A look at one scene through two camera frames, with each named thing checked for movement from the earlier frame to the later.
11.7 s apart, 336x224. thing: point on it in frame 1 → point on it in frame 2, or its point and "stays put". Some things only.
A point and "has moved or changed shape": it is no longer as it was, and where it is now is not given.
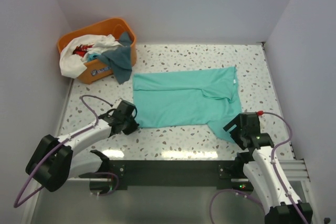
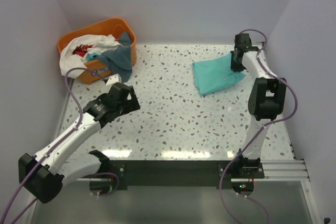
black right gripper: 235,121 → 233,67
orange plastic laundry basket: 97,70 stays put
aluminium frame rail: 295,170 stays put
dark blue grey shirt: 120,57 stays put
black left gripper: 133,127 → 131,105
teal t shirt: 209,96 has moved or changed shape
